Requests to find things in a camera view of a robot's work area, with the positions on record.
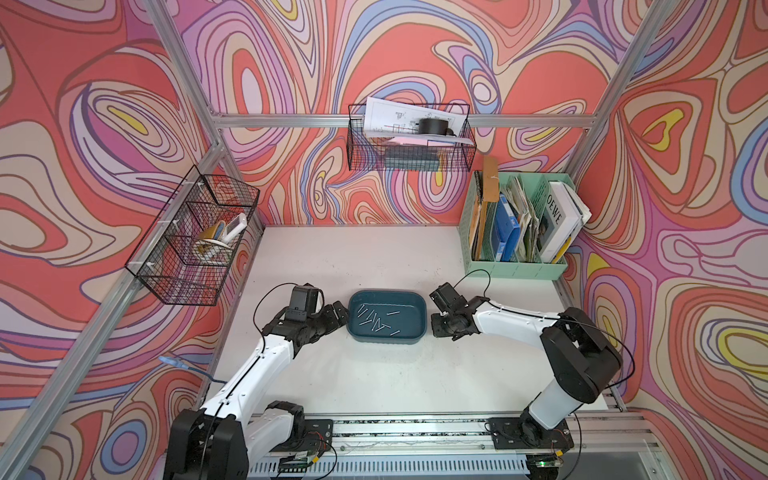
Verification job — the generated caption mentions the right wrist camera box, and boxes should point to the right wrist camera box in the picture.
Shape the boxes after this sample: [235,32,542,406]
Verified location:
[429,283,467,315]

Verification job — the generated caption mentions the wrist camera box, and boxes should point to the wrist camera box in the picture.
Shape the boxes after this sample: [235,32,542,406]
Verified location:
[284,285,320,323]
[429,283,467,315]

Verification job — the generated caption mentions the brown cardboard folder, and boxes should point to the brown cardboard folder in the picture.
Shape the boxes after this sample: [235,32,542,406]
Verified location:
[472,156,500,261]

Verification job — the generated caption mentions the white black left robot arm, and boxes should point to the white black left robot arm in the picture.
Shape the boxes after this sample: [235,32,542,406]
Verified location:
[162,301,349,479]

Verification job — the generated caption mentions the black wire basket wall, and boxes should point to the black wire basket wall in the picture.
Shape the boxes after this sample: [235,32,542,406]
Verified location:
[125,166,260,306]
[346,100,477,172]

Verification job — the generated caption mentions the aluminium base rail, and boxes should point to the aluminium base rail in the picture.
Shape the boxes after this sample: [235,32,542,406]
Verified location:
[149,410,679,480]

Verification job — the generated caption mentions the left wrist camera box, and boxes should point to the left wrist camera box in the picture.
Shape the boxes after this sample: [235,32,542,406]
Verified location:
[284,285,320,323]

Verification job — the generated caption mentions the white book in organizer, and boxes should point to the white book in organizer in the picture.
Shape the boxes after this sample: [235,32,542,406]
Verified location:
[537,181,592,264]

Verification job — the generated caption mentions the black wire basket left wall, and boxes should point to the black wire basket left wall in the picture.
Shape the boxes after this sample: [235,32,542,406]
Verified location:
[125,166,260,306]

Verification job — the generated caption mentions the green plastic file organizer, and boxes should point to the green plastic file organizer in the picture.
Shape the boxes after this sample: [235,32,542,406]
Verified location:
[458,171,574,281]

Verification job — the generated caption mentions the white paper sheets in basket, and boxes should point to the white paper sheets in basket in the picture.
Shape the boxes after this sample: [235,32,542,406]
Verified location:
[362,97,474,146]

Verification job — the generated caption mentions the blue binder in organizer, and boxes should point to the blue binder in organizer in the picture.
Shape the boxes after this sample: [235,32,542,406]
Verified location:
[491,194,520,262]

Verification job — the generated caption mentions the aluminium frame post left rear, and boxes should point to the aluminium frame post left rear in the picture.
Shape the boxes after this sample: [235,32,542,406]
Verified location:
[143,0,265,235]

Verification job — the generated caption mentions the aluminium frame post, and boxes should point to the aluminium frame post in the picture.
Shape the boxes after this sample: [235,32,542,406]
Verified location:
[564,1,678,180]
[143,0,265,235]

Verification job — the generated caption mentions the teal plastic storage box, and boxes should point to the teal plastic storage box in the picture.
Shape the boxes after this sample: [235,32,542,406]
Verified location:
[347,289,427,345]

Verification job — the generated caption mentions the aluminium rear cross bar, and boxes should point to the aluminium rear cross bar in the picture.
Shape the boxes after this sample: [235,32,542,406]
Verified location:
[209,112,601,129]

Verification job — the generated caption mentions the aluminium frame post right rear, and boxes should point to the aluminium frame post right rear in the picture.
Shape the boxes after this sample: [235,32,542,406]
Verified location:
[564,1,678,180]

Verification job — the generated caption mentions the black wire basket rear wall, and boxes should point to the black wire basket rear wall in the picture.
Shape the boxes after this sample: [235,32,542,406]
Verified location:
[346,100,477,172]

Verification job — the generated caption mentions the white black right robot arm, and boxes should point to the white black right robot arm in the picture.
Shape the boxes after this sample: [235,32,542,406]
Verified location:
[430,285,623,448]

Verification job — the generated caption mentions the white tube in left basket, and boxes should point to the white tube in left basket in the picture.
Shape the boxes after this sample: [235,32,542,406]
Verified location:
[219,213,247,245]

